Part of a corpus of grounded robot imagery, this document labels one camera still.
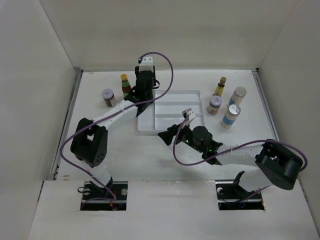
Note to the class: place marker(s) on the grey cap white shaker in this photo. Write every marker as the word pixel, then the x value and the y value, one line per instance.
pixel 237 96

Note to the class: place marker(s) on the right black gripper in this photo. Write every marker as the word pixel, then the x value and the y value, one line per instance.
pixel 168 135

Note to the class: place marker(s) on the white divided plastic tray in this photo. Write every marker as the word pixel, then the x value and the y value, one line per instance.
pixel 168 110

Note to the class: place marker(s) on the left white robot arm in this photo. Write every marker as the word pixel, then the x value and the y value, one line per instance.
pixel 90 146

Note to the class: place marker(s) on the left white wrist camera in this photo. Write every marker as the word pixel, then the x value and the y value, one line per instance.
pixel 146 63

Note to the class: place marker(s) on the small yellow oil bottle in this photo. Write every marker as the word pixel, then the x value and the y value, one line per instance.
pixel 220 87

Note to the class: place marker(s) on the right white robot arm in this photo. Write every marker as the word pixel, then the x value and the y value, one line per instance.
pixel 275 163

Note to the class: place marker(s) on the right metal table rail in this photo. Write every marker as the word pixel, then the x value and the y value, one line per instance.
pixel 265 104

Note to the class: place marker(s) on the yellow cap chili sauce bottle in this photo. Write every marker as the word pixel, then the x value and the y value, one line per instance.
pixel 125 84

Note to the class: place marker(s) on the metal table rail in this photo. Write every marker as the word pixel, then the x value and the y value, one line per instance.
pixel 265 104
pixel 66 123

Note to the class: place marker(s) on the white flip cap shaker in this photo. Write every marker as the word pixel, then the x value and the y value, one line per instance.
pixel 230 116

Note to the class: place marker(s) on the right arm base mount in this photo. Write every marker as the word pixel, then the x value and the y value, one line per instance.
pixel 232 197

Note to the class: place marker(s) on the white lid brown sauce jar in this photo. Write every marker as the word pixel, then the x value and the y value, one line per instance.
pixel 214 104

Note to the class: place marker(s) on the left metal table rail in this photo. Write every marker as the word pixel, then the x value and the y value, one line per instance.
pixel 66 123

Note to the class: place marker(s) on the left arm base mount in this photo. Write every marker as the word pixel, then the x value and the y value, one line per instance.
pixel 95 198

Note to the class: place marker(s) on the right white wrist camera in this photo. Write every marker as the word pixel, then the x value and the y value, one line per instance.
pixel 189 116

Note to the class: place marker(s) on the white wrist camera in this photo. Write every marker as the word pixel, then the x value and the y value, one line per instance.
pixel 189 116
pixel 146 63

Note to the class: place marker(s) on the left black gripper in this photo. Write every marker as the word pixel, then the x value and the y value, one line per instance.
pixel 137 70

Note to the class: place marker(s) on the white lid dark sauce jar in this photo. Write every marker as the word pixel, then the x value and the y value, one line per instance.
pixel 109 97

